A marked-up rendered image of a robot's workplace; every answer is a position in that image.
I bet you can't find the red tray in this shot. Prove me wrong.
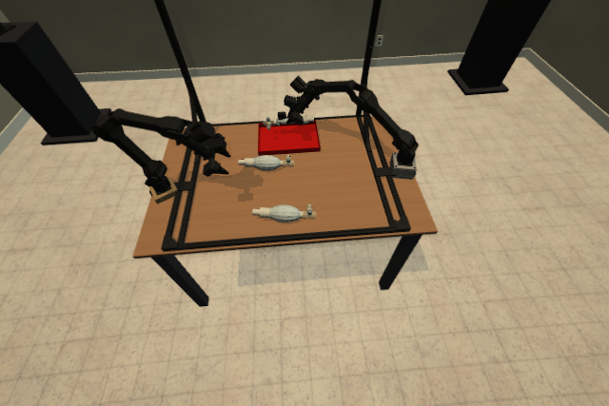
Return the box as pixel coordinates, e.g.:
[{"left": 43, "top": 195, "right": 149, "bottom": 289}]
[{"left": 258, "top": 120, "right": 321, "bottom": 156}]

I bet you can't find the white squeeze bag with beige valve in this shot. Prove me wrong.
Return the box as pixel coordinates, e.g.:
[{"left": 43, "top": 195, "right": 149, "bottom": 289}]
[{"left": 253, "top": 204, "right": 316, "bottom": 222}]

